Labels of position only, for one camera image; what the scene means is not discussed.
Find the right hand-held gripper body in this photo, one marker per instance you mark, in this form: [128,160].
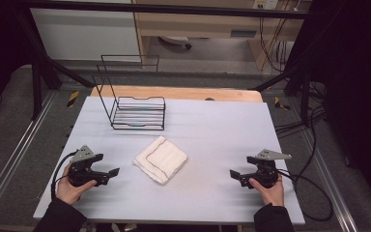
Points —
[266,170]

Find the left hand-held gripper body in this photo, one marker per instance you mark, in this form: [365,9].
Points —
[81,170]

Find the person's left hand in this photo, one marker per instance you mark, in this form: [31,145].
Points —
[71,190]

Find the person's right hand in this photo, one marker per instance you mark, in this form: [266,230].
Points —
[270,193]

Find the folded white towel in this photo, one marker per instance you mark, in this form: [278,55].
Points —
[161,160]

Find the yellow black tape strip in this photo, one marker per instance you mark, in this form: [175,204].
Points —
[280,103]
[72,99]

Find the black metal stand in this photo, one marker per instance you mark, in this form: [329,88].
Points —
[299,83]
[40,74]

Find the wooden table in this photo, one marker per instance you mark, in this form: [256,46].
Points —
[180,93]

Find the white cabinet panel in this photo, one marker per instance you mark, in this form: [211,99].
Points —
[83,35]

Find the black curtain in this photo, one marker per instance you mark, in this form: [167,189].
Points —
[0,48]
[357,80]

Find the office chair base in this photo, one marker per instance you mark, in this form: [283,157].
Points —
[177,41]

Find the aluminium rail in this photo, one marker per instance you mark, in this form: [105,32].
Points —
[330,180]
[16,151]

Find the white wall socket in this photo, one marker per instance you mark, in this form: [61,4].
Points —
[265,4]

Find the black metal frame bar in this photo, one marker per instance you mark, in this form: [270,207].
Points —
[174,9]

